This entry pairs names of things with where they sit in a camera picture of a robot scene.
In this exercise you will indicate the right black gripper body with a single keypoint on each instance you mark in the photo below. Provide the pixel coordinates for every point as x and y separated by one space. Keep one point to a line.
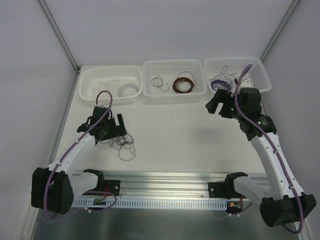
222 107

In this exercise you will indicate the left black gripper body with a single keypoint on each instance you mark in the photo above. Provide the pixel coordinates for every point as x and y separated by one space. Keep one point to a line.
114 128

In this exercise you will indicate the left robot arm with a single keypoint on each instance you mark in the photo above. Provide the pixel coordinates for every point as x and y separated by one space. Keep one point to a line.
55 187

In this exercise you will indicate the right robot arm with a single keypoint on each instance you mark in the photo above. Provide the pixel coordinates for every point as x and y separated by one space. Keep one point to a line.
286 202

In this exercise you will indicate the right white perforated basket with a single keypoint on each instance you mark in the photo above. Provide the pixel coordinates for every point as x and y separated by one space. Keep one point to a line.
222 72

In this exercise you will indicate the white perforated basket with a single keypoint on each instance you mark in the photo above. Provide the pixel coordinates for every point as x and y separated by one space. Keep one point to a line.
124 82
222 72
174 81

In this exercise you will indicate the left white perforated basket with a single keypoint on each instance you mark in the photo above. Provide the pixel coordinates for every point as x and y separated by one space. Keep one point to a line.
124 82

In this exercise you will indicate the middle white perforated basket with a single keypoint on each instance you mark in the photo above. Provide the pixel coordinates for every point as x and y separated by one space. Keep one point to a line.
174 81

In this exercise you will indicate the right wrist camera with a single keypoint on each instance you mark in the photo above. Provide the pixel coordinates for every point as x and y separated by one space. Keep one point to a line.
244 83

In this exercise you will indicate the aluminium mounting rail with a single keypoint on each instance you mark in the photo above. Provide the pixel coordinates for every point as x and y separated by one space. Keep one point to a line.
164 185

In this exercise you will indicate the white slotted cable duct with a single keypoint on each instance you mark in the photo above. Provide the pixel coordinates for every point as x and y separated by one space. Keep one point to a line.
175 204

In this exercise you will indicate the right frame post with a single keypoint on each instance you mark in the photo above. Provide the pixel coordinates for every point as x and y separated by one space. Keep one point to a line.
279 29

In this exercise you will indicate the frame post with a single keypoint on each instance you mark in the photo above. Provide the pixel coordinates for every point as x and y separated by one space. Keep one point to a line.
58 33
279 29

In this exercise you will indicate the left frame post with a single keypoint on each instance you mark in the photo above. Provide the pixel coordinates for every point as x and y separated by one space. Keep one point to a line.
58 33

